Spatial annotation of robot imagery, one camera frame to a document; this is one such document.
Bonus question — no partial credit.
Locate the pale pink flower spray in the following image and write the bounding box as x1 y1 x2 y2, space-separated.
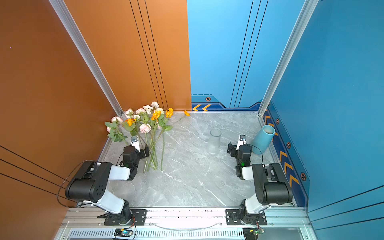
135 102 160 120

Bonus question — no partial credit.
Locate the circuit board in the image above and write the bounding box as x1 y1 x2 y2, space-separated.
113 228 134 240
243 228 265 240

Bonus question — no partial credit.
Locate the pink carnation flower stem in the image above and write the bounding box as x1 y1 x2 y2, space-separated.
139 124 158 171

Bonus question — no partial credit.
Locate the right aluminium corner post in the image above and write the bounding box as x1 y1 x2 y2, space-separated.
258 0 319 117

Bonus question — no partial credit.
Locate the teal cylinder vase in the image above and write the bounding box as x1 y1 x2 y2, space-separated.
251 125 276 155

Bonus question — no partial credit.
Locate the left circuit board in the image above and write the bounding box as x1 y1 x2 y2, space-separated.
113 228 134 240

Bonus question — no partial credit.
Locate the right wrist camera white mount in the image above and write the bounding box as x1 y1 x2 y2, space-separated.
236 135 247 151

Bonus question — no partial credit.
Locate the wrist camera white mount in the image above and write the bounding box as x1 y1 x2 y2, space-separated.
236 135 247 151
131 136 140 151

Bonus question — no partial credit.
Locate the orange poppy stem on table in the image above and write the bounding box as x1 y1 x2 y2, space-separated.
160 110 191 171

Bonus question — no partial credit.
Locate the large orange rose stem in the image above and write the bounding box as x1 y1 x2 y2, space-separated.
123 113 159 171

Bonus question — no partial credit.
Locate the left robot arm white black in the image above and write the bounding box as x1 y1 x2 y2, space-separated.
65 145 149 226

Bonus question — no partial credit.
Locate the cream rose stem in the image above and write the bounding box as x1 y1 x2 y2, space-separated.
123 109 149 147

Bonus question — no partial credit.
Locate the small orange flower sprig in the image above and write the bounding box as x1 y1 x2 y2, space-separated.
146 108 174 170

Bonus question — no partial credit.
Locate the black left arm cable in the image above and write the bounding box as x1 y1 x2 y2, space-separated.
56 160 91 208

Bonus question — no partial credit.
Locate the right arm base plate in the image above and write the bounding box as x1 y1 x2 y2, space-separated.
225 209 268 226

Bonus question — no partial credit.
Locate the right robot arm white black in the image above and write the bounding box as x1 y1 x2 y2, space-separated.
227 143 294 225

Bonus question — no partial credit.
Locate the aluminium corner post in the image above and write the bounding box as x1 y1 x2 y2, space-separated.
49 0 123 117
258 0 319 117

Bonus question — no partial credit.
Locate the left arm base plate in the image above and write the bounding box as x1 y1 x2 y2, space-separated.
104 209 148 227

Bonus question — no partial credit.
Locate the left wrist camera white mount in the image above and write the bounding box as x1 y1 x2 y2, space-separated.
131 136 140 151

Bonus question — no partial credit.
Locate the right circuit board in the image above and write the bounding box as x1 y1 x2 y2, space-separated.
243 228 265 240

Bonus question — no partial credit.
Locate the clear ribbed glass vase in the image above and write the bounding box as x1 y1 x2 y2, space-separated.
208 129 222 155

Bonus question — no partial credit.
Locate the pink rose branch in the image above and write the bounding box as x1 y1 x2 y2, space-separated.
104 116 129 145

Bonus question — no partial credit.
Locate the left aluminium corner post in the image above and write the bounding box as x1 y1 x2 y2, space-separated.
49 0 123 117

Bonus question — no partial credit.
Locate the white rose stem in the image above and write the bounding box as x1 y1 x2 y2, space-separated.
150 108 165 143

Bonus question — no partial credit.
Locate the aluminium front rail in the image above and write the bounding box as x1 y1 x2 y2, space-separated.
60 207 312 229

